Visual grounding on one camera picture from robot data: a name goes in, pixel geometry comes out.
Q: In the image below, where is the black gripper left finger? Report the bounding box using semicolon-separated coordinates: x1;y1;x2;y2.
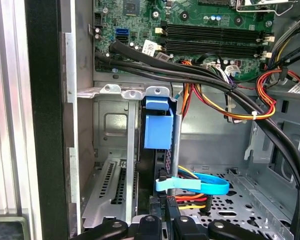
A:
74;214;163;240

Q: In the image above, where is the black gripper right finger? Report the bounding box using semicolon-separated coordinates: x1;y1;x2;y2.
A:
166;196;267;240

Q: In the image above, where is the orange disk power wire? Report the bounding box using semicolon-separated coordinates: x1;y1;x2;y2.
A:
149;164;214;218

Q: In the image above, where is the blue data wire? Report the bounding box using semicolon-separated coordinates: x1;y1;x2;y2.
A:
154;169;231;196

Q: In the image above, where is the hard disk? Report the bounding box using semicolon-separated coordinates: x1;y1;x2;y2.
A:
137;96;182;218

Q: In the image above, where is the grey metal disk bay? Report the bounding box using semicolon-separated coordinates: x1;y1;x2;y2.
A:
76;83;183;231

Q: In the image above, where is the black open PC case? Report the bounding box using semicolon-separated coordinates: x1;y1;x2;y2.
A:
24;0;300;240

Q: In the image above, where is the black RAM slot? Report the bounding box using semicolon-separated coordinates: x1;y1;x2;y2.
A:
161;21;276;38
161;37;275;60

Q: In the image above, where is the green motherboard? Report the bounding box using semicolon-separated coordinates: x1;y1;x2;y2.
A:
92;0;276;82

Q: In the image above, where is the metal locking lever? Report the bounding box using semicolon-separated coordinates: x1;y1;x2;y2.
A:
235;0;300;16

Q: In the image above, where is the metal socket cover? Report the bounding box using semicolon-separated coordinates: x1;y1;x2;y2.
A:
239;0;298;7

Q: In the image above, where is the orange yellow wire bundle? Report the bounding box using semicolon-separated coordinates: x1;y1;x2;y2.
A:
178;59;300;125

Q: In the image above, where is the black cable bundle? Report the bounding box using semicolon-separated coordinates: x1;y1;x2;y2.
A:
94;39;300;240

